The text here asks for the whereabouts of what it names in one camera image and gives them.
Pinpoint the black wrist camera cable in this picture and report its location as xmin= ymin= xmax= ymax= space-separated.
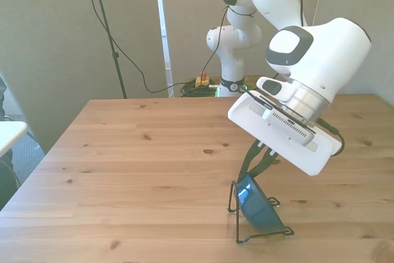
xmin=317 ymin=117 xmax=346 ymax=156

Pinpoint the black wire dish rack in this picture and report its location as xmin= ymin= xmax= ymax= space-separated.
xmin=227 ymin=180 xmax=296 ymax=245

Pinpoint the dark blue bowl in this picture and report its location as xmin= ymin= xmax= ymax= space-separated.
xmin=233 ymin=172 xmax=286 ymax=233

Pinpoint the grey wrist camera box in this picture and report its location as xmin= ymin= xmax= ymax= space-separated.
xmin=261 ymin=108 xmax=318 ymax=148

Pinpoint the black camera stand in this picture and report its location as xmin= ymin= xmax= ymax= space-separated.
xmin=78 ymin=0 xmax=129 ymax=100

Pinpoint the white vertical rail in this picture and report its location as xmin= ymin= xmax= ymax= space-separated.
xmin=153 ymin=0 xmax=175 ymax=98

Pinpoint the white side table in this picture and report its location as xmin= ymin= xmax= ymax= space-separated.
xmin=0 ymin=120 xmax=29 ymax=158

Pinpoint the yellow emergency stop box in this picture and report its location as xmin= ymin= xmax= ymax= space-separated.
xmin=195 ymin=71 xmax=211 ymax=88

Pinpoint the green coiled cable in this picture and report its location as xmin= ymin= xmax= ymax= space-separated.
xmin=179 ymin=79 xmax=223 ymax=98

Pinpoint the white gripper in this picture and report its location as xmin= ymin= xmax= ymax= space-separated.
xmin=227 ymin=93 xmax=342 ymax=184

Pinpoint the long black cable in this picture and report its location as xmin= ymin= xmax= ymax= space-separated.
xmin=78 ymin=0 xmax=231 ymax=95

